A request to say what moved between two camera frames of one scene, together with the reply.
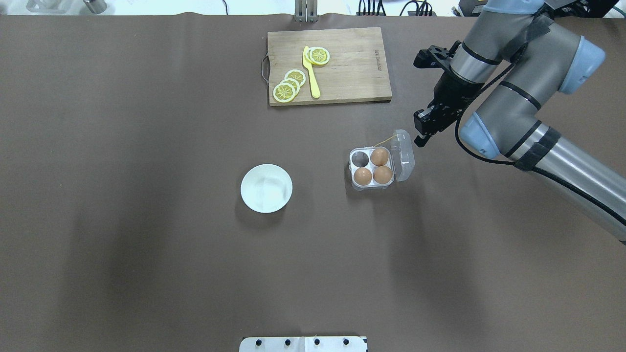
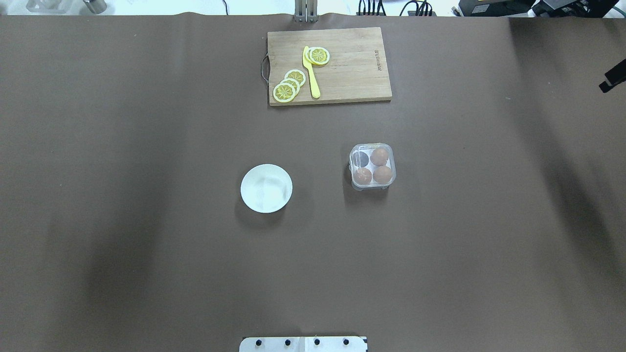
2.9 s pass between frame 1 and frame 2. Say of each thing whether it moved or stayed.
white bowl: stayed
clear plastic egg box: moved
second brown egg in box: stayed
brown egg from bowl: stayed
